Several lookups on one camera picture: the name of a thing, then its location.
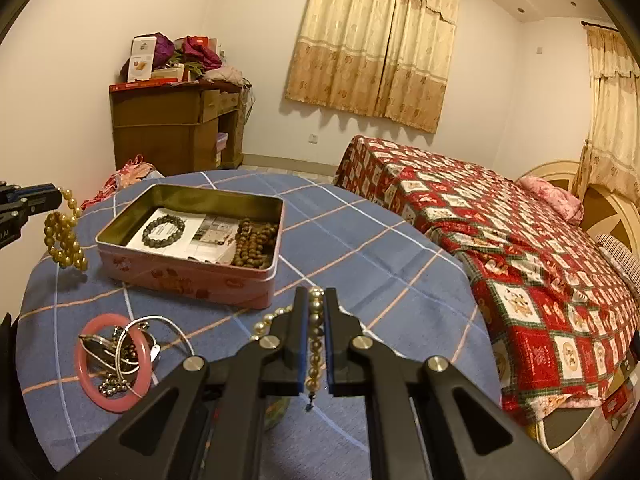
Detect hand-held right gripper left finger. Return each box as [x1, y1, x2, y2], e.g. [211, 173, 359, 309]
[57, 286, 308, 480]

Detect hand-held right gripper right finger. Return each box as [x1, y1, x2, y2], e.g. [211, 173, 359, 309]
[324, 287, 573, 480]

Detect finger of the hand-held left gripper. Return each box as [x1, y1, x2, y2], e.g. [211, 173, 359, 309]
[0, 200, 32, 250]
[0, 182, 63, 207]

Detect gold pearl necklace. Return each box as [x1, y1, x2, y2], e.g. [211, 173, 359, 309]
[44, 187, 89, 271]

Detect pink tin box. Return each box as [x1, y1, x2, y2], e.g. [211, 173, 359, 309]
[95, 183, 285, 311]

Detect pink bangle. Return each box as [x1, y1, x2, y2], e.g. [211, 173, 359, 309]
[75, 313, 153, 413]

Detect pink floral cloth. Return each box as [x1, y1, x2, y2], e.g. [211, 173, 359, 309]
[82, 155, 156, 209]

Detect white paper card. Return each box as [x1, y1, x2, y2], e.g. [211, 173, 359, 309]
[125, 207, 206, 252]

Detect brown wooden desk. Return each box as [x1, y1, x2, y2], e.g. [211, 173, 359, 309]
[109, 80, 246, 177]

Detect flat red box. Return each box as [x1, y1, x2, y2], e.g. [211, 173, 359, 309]
[109, 80, 178, 93]

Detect purple bag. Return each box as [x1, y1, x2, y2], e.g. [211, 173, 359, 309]
[150, 32, 176, 68]

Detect bed with red quilt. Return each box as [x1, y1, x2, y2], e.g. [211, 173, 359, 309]
[332, 135, 640, 428]

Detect pale pink cloth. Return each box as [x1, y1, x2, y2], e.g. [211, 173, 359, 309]
[202, 66, 246, 84]

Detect pink pillow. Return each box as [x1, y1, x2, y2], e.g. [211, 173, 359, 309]
[517, 176, 585, 226]

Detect red box under bed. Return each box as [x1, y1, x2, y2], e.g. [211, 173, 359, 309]
[602, 385, 636, 418]

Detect striped pillow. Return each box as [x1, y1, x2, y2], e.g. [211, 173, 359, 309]
[595, 232, 640, 306]

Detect wide beige patterned curtain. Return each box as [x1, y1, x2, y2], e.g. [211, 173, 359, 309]
[285, 0, 461, 133]

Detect narrow beige patterned curtain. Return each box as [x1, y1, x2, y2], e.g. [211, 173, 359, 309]
[570, 25, 640, 206]

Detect dark bead bracelet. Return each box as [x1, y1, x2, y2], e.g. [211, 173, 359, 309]
[141, 214, 187, 248]

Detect brown wooden bead necklace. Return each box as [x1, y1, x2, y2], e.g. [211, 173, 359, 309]
[231, 217, 280, 267]

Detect silver wire bangle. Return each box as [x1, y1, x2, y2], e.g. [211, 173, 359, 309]
[116, 316, 195, 397]

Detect desk cables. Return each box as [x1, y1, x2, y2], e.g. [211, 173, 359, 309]
[240, 80, 257, 126]

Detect cream bed frame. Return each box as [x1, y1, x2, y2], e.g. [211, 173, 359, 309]
[517, 160, 640, 456]

